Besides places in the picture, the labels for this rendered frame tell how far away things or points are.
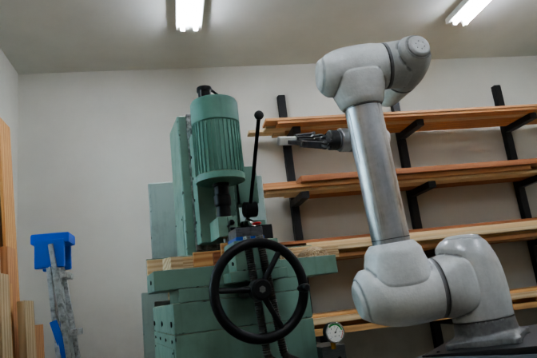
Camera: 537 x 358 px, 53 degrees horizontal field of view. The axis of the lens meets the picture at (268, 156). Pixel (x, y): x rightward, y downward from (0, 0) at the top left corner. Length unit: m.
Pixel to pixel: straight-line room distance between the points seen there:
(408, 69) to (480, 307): 0.64
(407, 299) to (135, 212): 3.08
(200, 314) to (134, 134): 2.84
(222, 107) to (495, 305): 1.07
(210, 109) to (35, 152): 2.70
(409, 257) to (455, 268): 0.12
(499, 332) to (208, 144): 1.06
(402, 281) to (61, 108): 3.55
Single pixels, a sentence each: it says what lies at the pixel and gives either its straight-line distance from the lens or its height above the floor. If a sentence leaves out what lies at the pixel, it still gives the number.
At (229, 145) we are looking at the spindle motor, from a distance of 1.87.
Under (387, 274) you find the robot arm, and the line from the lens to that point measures 1.38.
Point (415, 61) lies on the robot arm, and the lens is 1.51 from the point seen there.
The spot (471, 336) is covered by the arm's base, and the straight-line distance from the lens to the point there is 1.49.
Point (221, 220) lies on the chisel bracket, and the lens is 1.83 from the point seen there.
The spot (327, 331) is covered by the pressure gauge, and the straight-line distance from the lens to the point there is 1.73.
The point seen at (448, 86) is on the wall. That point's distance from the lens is 5.11.
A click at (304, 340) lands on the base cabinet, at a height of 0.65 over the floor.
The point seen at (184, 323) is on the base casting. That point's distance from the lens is 1.67.
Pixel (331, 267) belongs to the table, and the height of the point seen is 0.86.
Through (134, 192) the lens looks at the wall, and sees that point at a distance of 4.24.
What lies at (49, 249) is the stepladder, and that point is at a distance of 2.48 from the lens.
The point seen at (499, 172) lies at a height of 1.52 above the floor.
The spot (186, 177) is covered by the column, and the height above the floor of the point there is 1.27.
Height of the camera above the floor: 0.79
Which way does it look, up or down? 15 degrees up
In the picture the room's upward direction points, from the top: 7 degrees counter-clockwise
